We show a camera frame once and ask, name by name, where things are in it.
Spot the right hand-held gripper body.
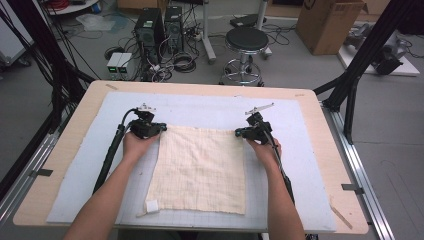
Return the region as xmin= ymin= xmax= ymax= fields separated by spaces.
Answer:
xmin=244 ymin=102 xmax=275 ymax=145

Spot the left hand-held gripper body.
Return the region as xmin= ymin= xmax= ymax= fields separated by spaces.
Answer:
xmin=128 ymin=102 xmax=161 ymax=140

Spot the cream cloth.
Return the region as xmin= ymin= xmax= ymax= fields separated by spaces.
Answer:
xmin=144 ymin=124 xmax=248 ymax=216

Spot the person's left hand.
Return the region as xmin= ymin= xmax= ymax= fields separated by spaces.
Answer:
xmin=122 ymin=132 xmax=161 ymax=161

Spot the person's right hand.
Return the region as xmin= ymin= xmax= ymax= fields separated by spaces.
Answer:
xmin=246 ymin=137 xmax=283 ymax=168

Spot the white grid foam mat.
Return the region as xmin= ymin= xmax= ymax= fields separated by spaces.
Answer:
xmin=46 ymin=91 xmax=338 ymax=233

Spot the white power supply box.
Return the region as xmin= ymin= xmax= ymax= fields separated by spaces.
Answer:
xmin=106 ymin=52 xmax=123 ymax=75
xmin=116 ymin=52 xmax=134 ymax=76

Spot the black round stool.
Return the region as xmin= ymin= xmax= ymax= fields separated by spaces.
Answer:
xmin=219 ymin=26 xmax=272 ymax=88

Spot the large black computer tower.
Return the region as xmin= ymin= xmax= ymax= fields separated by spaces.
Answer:
xmin=134 ymin=7 xmax=166 ymax=66

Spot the slim black computer tower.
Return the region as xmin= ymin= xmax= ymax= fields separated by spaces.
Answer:
xmin=163 ymin=5 xmax=185 ymax=55

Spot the white desk leg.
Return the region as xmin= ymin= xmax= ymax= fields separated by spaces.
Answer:
xmin=199 ymin=0 xmax=218 ymax=65
xmin=255 ymin=0 xmax=273 ymax=60

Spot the black tape strip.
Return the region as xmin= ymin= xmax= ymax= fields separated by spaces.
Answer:
xmin=341 ymin=183 xmax=365 ymax=195
xmin=28 ymin=168 xmax=54 ymax=178

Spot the flat black case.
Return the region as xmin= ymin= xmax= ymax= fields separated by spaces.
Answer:
xmin=229 ymin=13 xmax=268 ymax=29

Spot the clear plastic bag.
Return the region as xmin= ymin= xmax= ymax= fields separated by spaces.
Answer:
xmin=75 ymin=13 xmax=116 ymax=33

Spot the thin wooden stick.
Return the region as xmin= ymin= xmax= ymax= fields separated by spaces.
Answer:
xmin=329 ymin=203 xmax=354 ymax=231

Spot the brown cardboard box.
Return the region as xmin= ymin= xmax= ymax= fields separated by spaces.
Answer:
xmin=295 ymin=0 xmax=368 ymax=56

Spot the round white table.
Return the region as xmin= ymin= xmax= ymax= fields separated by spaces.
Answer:
xmin=45 ymin=0 xmax=102 ymax=16

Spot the white board with equipment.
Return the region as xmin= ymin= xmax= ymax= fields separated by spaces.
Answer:
xmin=336 ymin=21 xmax=421 ymax=78

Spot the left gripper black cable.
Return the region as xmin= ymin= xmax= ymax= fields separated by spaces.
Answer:
xmin=92 ymin=108 xmax=139 ymax=195

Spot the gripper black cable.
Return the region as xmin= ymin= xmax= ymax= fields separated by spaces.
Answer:
xmin=263 ymin=128 xmax=297 ymax=205
xmin=92 ymin=108 xmax=139 ymax=195

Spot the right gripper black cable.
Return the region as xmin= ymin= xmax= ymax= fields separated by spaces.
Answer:
xmin=263 ymin=128 xmax=297 ymax=205

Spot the coiled black cable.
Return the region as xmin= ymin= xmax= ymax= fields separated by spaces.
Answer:
xmin=172 ymin=52 xmax=198 ymax=74

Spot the aluminium rail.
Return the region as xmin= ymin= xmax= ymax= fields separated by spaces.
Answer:
xmin=0 ymin=132 xmax=60 ymax=228
xmin=320 ymin=102 xmax=397 ymax=240

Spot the black metal frame with cables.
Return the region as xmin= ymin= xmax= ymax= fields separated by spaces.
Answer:
xmin=0 ymin=0 xmax=96 ymax=134

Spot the black metal frame strut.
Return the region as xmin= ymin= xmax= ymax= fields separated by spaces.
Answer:
xmin=313 ymin=0 xmax=424 ymax=145

